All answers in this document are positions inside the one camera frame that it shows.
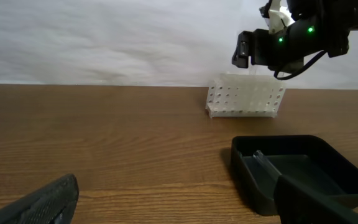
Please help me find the white test tube rack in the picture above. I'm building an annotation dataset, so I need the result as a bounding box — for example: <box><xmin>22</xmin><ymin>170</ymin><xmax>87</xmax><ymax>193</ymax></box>
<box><xmin>204</xmin><ymin>72</ymin><xmax>287</xmax><ymax>119</ymax></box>

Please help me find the black cable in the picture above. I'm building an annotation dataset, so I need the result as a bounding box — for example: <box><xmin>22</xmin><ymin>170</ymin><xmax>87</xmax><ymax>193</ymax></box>
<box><xmin>273</xmin><ymin>49</ymin><xmax>328</xmax><ymax>81</ymax></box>

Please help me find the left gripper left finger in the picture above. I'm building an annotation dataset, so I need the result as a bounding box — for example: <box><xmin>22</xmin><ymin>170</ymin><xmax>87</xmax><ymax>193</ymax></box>
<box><xmin>0</xmin><ymin>173</ymin><xmax>80</xmax><ymax>224</ymax></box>

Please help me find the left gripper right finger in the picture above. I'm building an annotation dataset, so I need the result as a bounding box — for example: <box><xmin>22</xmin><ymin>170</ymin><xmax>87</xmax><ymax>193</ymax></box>
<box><xmin>273</xmin><ymin>174</ymin><xmax>358</xmax><ymax>224</ymax></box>

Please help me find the black tray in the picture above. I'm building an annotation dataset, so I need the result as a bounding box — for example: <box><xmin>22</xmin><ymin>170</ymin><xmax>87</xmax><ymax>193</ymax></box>
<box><xmin>230</xmin><ymin>134</ymin><xmax>358</xmax><ymax>217</ymax></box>

